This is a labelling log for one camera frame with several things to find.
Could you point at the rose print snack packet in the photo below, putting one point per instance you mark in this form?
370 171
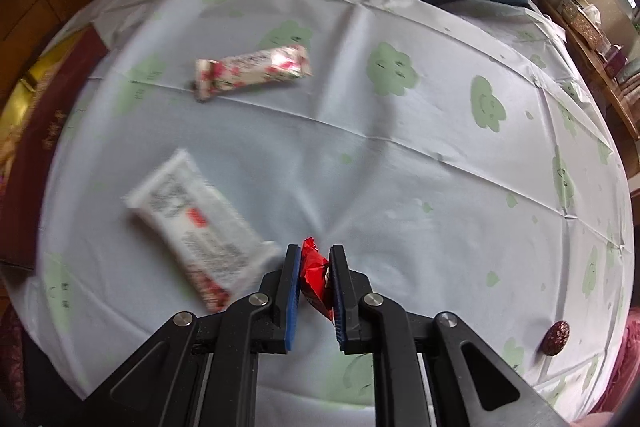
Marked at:
250 72

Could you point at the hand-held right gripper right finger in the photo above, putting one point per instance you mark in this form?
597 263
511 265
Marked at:
339 307

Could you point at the pink cloth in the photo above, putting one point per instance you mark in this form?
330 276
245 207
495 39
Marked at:
627 357

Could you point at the wooden shelf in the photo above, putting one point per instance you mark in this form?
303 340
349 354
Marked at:
620 102

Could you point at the green cloud print tablecloth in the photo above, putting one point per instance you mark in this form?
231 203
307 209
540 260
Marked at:
400 207

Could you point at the red candy packet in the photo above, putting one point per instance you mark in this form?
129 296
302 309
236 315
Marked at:
315 277

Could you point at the dark red gift box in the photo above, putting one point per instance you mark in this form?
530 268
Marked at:
45 132

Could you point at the red date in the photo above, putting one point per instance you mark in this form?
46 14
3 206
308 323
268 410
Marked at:
556 337

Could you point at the patterned tissue box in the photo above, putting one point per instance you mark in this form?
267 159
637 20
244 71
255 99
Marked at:
585 24

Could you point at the small purple box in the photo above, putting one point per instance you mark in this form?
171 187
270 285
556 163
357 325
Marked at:
615 63

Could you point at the white snack packet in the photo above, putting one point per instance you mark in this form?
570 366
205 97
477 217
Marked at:
195 217

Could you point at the red patterned cloth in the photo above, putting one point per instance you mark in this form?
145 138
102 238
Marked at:
10 357

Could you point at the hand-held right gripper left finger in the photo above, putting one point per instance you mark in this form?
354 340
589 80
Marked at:
291 307

